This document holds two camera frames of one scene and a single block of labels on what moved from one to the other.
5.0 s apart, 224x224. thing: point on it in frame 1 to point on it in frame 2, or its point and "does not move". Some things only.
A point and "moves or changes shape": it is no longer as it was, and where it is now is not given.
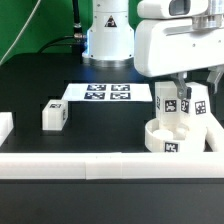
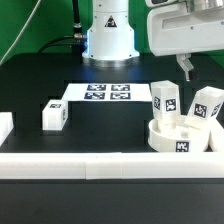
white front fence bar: (113, 165) does not move
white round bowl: (168, 135) moves or changes shape
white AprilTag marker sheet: (107, 92) does not move
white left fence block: (6, 125) does not move
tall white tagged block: (167, 103) moves or changes shape
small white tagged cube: (55, 114) does not move
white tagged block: (195, 111) moves or changes shape
